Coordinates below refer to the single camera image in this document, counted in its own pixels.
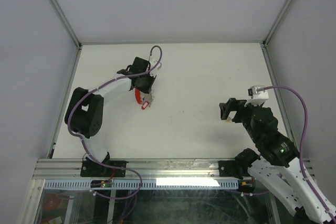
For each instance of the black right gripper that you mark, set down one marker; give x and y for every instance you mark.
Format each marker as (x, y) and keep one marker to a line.
(232, 104)

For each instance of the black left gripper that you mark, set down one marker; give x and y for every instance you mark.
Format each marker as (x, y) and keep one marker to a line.
(147, 89)

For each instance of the red key tag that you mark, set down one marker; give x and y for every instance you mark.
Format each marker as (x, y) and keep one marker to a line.
(145, 105)

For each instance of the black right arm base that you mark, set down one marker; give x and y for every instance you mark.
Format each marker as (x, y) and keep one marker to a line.
(232, 168)

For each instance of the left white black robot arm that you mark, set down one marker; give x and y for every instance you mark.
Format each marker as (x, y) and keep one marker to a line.
(84, 114)

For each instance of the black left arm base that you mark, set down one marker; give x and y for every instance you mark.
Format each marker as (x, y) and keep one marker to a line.
(91, 169)

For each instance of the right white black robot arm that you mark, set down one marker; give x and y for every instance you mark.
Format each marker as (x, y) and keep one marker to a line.
(276, 163)

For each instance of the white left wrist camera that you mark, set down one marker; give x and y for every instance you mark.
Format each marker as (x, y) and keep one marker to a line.
(154, 66)

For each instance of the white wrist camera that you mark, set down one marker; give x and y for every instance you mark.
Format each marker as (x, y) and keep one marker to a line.
(258, 95)
(154, 66)

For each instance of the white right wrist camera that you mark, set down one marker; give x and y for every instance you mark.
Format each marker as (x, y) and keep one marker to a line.
(258, 95)

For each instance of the left aluminium frame post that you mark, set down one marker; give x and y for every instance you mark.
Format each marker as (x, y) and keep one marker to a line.
(65, 22)

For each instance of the aluminium frame post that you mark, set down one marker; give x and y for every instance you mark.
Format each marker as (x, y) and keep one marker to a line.
(279, 18)
(65, 22)

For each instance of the perforated grey cable duct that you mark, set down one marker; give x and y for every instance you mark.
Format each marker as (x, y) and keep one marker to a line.
(146, 184)

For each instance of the aluminium front rail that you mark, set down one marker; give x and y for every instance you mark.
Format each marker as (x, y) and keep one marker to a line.
(63, 168)

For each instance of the right aluminium frame post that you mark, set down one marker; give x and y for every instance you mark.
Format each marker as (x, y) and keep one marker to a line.
(279, 18)

